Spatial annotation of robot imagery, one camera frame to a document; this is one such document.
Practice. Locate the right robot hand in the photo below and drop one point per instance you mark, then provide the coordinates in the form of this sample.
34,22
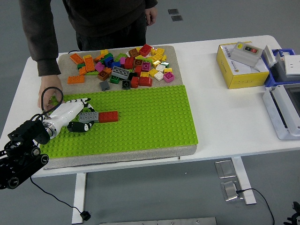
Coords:
295,215

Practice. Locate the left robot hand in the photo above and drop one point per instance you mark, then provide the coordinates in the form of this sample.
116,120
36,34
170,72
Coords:
65,113

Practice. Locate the person's right hand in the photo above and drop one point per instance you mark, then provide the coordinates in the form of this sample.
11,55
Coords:
50,82

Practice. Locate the person's left hand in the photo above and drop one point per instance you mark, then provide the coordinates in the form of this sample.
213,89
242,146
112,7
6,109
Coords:
152,15

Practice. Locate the light grey long brick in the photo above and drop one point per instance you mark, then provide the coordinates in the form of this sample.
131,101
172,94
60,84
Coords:
89,116

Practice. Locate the orange long brick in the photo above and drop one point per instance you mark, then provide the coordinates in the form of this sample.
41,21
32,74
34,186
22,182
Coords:
77,58
89,64
75,79

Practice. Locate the green studded baseplate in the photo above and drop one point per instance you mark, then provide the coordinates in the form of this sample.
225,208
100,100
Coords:
152,117

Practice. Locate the person's left forearm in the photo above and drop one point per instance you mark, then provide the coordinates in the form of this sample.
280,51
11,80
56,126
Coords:
151,4

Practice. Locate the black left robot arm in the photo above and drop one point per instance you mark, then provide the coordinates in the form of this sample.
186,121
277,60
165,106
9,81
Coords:
21,145

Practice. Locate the person's right forearm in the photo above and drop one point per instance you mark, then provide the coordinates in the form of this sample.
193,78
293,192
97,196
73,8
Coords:
45,56

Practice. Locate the grey floor plate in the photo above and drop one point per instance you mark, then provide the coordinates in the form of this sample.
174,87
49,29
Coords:
176,18
173,11

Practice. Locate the orange small brick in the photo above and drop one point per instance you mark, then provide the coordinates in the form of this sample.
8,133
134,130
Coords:
82,71
98,58
108,70

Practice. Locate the dark green small brick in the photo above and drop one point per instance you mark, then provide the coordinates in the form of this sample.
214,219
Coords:
81,66

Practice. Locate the red square brick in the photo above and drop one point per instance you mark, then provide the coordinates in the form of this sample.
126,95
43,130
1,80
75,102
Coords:
135,82
145,81
137,70
145,50
129,62

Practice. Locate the yellow brick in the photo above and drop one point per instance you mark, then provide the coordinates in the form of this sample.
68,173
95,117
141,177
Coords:
144,74
137,49
153,72
160,51
104,52
87,56
164,57
157,57
168,70
152,51

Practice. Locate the brown square brick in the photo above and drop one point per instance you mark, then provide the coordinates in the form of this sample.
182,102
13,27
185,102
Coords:
103,75
133,52
137,62

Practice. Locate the lime green flat plate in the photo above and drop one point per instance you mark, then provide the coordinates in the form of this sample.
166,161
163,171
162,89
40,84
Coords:
92,73

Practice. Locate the red long brick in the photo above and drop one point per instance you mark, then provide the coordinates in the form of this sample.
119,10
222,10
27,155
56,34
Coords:
108,117

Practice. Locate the lime green brick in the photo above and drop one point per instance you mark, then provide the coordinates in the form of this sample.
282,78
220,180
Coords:
143,58
120,57

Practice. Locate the dark grey small brick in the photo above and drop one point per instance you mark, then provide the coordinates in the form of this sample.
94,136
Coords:
104,85

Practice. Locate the shiny gold brick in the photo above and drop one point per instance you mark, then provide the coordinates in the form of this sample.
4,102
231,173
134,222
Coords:
156,63

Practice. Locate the shiny green brick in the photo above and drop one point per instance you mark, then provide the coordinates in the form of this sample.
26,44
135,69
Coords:
165,64

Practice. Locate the magenta square brick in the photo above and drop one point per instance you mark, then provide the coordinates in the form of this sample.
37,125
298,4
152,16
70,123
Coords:
168,77
146,66
99,66

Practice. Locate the white square brick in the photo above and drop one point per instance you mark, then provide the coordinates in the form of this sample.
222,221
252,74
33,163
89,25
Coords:
158,76
160,68

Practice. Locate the pink small brick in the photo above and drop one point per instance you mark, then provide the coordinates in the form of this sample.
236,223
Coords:
122,61

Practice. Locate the blue square brick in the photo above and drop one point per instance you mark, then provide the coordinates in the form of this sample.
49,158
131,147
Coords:
108,61
115,64

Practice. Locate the black square brick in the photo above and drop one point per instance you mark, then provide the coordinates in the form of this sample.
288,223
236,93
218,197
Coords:
125,84
132,76

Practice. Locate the dark grey long brick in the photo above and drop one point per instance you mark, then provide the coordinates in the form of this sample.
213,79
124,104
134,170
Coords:
120,72

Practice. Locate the person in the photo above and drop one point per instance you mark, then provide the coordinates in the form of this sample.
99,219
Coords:
105,16

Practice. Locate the white table leg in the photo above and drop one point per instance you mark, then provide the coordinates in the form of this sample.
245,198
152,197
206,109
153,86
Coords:
243,180
79,199

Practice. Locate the grey-brown foam mat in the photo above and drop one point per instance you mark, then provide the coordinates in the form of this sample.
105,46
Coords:
117,157

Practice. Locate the silver floor patch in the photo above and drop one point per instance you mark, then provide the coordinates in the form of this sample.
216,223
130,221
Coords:
224,169
229,191

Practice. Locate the yellow cardboard box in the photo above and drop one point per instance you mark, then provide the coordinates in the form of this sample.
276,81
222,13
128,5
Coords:
246,79

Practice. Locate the white plastic block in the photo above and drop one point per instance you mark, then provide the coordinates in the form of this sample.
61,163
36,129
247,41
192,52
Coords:
268,56

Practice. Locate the blue plastic bin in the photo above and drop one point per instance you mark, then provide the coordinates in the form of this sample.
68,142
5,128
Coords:
272,82

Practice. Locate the metal floor strip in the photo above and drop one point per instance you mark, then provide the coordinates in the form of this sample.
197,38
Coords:
159,221

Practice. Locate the grey plastic box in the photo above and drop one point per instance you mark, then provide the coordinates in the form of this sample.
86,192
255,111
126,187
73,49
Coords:
280,70

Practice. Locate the grey push-button switch box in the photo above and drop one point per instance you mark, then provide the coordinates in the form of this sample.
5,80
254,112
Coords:
243,56

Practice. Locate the white electrical enclosure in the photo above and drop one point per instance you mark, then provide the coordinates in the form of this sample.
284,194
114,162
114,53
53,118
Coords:
274,112

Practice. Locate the white wall socket plate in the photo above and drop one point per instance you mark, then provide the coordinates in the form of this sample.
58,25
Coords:
292,65

